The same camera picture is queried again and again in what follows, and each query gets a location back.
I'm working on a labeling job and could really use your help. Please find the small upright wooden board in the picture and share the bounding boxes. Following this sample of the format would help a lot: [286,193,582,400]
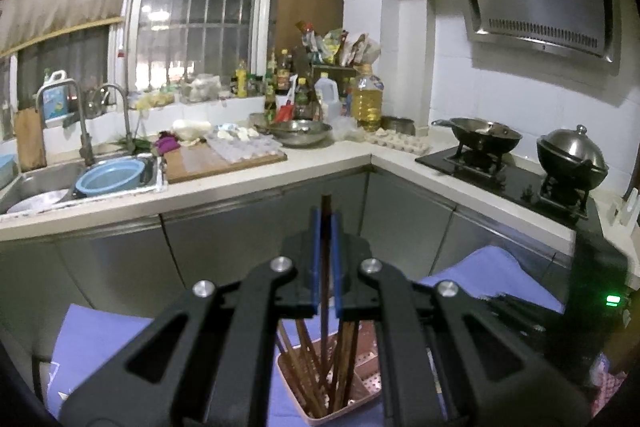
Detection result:
[13,106,49,174]

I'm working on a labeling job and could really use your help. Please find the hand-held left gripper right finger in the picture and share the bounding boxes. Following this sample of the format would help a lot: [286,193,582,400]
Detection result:
[331,212,592,427]

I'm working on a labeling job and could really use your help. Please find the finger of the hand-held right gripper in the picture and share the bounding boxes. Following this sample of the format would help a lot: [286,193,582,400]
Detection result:
[479,290,552,334]

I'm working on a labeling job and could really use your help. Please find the brown cardboard sheet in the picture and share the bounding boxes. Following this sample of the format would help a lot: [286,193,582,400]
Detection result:
[274,0,346,54]

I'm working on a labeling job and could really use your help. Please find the white plastic bag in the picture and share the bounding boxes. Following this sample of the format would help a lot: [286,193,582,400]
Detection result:
[172,119,214,144]

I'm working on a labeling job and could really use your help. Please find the blue plastic basin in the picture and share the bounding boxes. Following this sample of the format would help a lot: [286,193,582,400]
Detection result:
[74,158,147,198]

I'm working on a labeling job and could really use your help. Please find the pile of seasoning packets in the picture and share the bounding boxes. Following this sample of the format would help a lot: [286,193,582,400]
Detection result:
[294,20,384,68]

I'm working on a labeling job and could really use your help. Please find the purple vegetable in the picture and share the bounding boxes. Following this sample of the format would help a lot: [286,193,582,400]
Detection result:
[152,132,181,156]

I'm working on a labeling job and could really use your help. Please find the white detergent bottle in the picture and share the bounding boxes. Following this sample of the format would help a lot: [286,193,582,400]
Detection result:
[42,69,71,128]

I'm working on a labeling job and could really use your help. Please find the white knife holder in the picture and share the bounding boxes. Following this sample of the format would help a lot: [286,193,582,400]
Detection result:
[608,187,640,229]

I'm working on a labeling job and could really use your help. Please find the black wok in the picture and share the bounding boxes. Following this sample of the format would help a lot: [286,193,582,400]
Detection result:
[430,116,524,154]

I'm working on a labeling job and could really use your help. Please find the steel mixing bowl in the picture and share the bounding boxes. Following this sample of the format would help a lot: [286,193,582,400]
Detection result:
[253,119,334,148]

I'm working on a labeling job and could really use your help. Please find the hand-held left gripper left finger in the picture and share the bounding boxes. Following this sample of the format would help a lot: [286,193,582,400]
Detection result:
[60,206,322,427]

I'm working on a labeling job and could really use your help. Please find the green onions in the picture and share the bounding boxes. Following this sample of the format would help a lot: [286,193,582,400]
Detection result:
[112,134,154,153]

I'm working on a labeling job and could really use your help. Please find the dark brown single chopstick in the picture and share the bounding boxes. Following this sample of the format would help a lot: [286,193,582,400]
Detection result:
[320,194,333,360]

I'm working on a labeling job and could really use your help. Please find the yellow squeeze bottle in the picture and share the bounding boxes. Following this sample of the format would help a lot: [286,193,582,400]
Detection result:
[235,60,250,99]

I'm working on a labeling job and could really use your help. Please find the black glass gas hob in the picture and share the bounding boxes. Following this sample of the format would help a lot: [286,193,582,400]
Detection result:
[414,145,602,229]

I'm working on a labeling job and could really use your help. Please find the curved steel faucet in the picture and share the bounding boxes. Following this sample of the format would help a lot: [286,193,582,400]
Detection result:
[92,82,138,156]

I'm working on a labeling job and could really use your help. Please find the person's right forearm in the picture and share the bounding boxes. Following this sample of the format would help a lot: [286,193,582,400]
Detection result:
[589,351,632,419]

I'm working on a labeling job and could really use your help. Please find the red packet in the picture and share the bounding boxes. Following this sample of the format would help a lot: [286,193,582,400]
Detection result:
[273,99,297,124]

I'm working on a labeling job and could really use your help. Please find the bunch of wooden chopsticks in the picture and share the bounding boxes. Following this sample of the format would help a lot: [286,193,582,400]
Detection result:
[276,317,362,419]

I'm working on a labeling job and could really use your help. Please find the clear bags of food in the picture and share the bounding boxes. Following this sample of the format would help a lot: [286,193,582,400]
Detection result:
[182,74,224,104]

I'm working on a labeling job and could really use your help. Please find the large yellow oil bottle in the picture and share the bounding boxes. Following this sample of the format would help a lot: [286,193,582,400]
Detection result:
[349,61,385,133]

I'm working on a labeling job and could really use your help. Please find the green glass bottle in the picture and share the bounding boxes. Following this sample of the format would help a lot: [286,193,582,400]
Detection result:
[263,81,279,124]

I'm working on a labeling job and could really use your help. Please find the dark sauce bottle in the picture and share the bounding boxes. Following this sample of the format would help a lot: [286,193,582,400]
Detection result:
[277,49,294,96]

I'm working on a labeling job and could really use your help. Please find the steel kitchen sink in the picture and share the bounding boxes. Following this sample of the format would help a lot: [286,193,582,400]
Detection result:
[0,153,167,222]

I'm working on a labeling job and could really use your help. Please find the dark pot with domed lid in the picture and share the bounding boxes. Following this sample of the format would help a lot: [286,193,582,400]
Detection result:
[536,124,610,194]

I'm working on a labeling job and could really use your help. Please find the tall steel faucet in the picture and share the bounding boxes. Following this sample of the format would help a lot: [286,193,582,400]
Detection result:
[35,79,97,168]

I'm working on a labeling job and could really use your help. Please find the wooden cutting board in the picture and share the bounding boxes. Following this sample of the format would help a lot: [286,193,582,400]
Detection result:
[162,138,289,185]

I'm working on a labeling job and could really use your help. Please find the blue plastic container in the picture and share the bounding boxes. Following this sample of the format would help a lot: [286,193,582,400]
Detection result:
[0,154,16,190]

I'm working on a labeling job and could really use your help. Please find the white bowl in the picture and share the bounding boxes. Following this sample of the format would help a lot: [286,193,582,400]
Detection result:
[7,189,71,215]

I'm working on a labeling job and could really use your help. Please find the clear plastic egg tray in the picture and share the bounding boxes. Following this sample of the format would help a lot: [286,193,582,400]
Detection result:
[205,133,282,164]

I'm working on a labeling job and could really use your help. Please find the white plastic jug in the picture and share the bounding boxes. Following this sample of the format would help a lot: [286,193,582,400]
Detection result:
[313,71,342,121]

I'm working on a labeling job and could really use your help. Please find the egg carton tray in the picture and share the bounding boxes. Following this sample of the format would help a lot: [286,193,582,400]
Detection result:
[362,129,432,154]

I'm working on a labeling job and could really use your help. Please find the blue table cloth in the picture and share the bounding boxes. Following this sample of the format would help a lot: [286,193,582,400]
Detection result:
[45,245,566,427]

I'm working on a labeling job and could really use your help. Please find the pink perforated utensil basket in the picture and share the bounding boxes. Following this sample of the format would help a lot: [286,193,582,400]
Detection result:
[276,321,384,421]

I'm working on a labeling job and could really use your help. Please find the white dumplings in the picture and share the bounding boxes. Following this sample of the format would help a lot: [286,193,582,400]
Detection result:
[216,123,262,142]

